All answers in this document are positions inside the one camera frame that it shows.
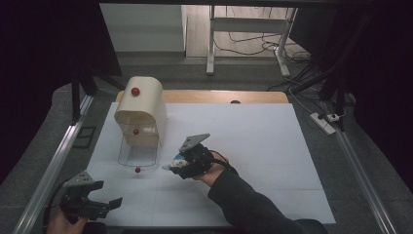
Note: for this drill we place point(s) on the white table mat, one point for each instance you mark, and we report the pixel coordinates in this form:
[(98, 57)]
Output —
[(259, 136)]

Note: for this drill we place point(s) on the person's left hand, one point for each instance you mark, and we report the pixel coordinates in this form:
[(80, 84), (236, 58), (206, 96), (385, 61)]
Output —
[(63, 224)]

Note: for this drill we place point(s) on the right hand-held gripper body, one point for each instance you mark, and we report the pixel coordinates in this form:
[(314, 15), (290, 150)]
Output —
[(201, 159)]

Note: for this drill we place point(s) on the small blue white plush toy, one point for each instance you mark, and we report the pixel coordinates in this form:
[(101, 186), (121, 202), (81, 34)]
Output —
[(177, 162)]

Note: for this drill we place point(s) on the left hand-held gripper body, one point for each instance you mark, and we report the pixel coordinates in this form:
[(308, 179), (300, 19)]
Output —
[(78, 201)]

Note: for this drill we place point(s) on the white cabinet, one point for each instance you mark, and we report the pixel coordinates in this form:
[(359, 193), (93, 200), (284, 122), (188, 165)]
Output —
[(142, 27)]

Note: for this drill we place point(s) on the white plug adapter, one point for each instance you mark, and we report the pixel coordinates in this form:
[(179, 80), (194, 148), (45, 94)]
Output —
[(333, 117)]

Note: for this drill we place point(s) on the aluminium rail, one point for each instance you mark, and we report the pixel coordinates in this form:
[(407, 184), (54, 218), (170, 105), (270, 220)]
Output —
[(52, 172), (363, 178)]

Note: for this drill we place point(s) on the white desk frame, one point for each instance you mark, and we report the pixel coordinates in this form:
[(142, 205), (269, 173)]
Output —
[(246, 24)]

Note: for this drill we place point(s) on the white power strip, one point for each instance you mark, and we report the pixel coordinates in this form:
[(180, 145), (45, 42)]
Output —
[(322, 123)]

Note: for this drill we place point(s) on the person's right hand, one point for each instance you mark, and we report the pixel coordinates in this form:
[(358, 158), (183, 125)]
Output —
[(211, 174)]

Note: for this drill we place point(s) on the dark curtain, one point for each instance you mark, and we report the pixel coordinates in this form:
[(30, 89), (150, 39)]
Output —
[(383, 81), (35, 65)]

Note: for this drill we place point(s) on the clear drawer with red knob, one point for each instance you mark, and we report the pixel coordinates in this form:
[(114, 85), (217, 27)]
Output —
[(138, 156)]

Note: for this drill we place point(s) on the cream drawer cabinet red knobs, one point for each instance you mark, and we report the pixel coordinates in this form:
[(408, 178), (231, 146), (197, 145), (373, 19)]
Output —
[(142, 104)]

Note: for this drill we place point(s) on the black metal stand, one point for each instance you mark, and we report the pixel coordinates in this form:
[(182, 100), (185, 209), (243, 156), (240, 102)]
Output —
[(75, 94), (339, 87)]

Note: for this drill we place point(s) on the dark table grommet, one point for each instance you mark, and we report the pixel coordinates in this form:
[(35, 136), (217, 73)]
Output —
[(235, 101)]

